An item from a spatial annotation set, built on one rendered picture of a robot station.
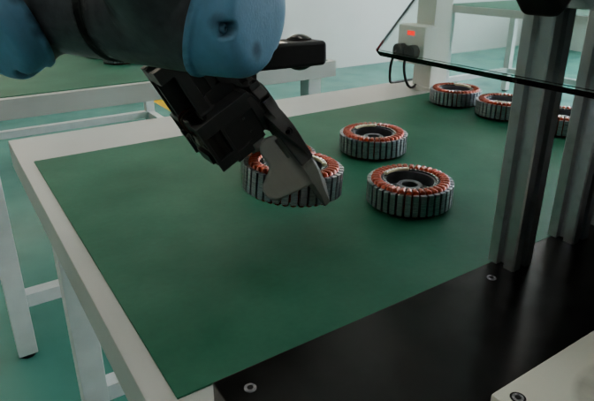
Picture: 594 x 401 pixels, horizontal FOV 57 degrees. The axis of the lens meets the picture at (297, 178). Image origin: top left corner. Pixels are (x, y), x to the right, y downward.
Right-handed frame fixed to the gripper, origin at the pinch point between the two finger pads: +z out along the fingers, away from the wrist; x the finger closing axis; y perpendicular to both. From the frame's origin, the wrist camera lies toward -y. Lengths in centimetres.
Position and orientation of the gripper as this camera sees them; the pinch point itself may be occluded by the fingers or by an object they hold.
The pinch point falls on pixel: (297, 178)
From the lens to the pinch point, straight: 61.3
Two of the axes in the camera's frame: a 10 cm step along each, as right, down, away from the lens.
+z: 4.2, 7.2, 5.6
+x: 5.3, 3.1, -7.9
